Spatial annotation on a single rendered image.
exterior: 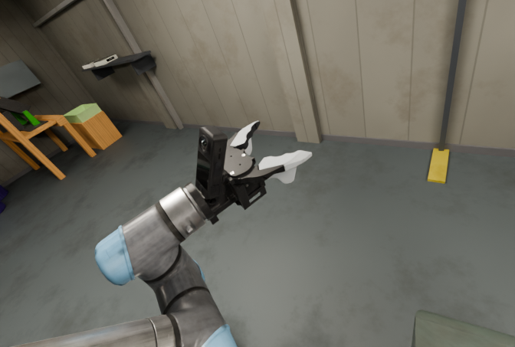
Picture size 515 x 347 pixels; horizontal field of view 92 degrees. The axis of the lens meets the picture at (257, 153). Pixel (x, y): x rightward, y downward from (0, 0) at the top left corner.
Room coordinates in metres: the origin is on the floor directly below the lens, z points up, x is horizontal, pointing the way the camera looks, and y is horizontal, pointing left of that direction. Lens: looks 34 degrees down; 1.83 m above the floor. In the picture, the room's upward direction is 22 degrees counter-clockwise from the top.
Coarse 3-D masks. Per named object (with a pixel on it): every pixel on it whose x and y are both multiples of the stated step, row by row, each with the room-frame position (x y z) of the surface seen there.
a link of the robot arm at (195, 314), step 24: (192, 288) 0.22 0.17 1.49; (168, 312) 0.20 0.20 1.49; (192, 312) 0.18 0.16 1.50; (216, 312) 0.19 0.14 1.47; (72, 336) 0.15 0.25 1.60; (96, 336) 0.15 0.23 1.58; (120, 336) 0.15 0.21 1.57; (144, 336) 0.15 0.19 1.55; (168, 336) 0.15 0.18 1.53; (192, 336) 0.15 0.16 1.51; (216, 336) 0.15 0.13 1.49
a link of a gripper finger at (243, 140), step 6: (246, 126) 0.44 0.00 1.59; (252, 126) 0.44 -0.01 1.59; (240, 132) 0.43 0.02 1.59; (246, 132) 0.43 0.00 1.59; (252, 132) 0.43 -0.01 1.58; (240, 138) 0.41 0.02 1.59; (246, 138) 0.41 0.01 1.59; (234, 144) 0.40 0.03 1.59; (240, 144) 0.40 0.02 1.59; (246, 144) 0.40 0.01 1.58; (246, 150) 0.42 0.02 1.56
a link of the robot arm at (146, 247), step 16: (160, 208) 0.30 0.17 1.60; (128, 224) 0.29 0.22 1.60; (144, 224) 0.28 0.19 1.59; (160, 224) 0.27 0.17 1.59; (112, 240) 0.27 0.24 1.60; (128, 240) 0.26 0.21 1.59; (144, 240) 0.26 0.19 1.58; (160, 240) 0.26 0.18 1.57; (176, 240) 0.27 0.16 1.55; (96, 256) 0.26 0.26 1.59; (112, 256) 0.25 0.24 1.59; (128, 256) 0.25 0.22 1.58; (144, 256) 0.25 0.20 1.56; (160, 256) 0.26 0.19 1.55; (176, 256) 0.27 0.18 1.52; (112, 272) 0.24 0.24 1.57; (128, 272) 0.24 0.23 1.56; (144, 272) 0.25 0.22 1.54; (160, 272) 0.25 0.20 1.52
